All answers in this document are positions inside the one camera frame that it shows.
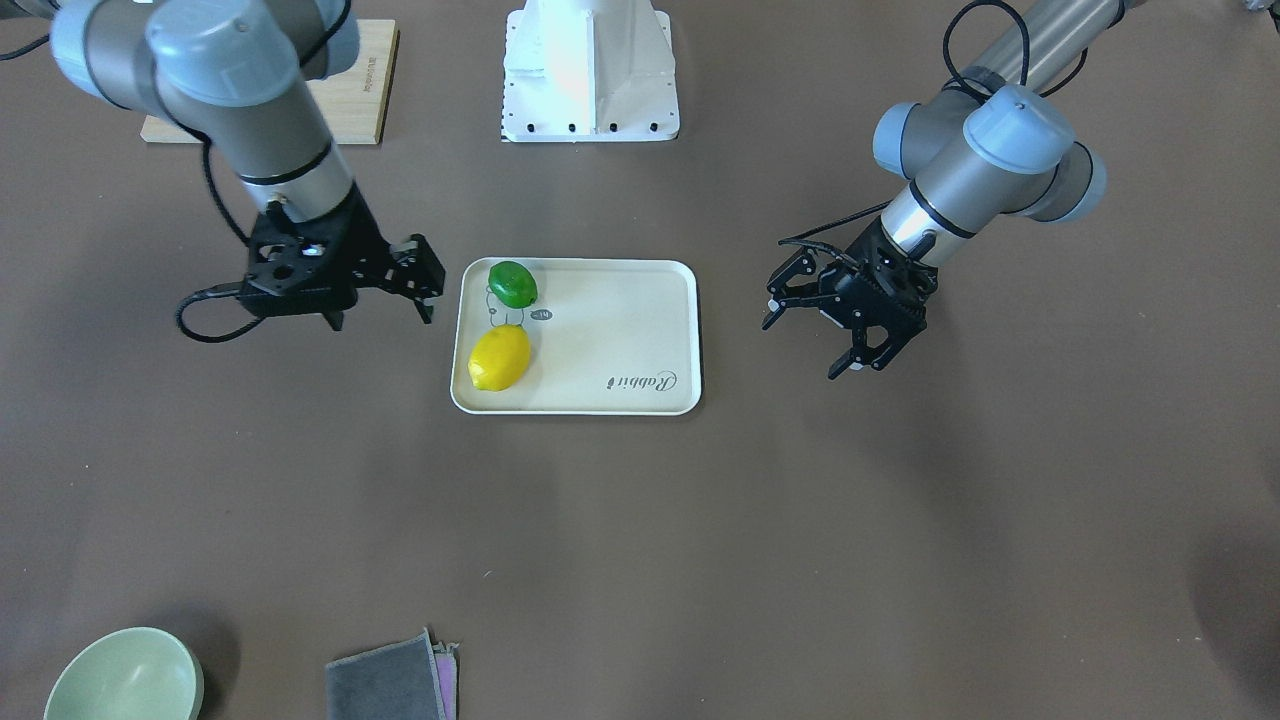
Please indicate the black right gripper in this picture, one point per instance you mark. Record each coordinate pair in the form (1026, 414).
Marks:
(367, 246)

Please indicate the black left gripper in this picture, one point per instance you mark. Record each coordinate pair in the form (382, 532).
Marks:
(868, 296)

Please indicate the green lime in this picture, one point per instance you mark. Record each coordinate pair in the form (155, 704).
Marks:
(513, 284)

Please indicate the yellow lemon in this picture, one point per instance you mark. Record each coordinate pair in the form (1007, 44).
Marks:
(500, 358)

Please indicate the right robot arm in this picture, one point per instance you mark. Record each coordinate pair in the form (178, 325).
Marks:
(234, 75)

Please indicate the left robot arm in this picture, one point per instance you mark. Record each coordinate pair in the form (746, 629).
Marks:
(990, 143)

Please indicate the cream rabbit tray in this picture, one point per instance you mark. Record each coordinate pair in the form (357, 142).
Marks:
(611, 337)

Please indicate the wooden cutting board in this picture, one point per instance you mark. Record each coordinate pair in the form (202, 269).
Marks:
(355, 103)

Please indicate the grey folded cloth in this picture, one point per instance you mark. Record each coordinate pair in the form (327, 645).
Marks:
(413, 679)

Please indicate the mint green bowl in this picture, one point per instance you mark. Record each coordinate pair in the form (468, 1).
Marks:
(135, 673)

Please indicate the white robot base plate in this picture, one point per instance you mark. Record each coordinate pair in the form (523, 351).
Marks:
(589, 71)

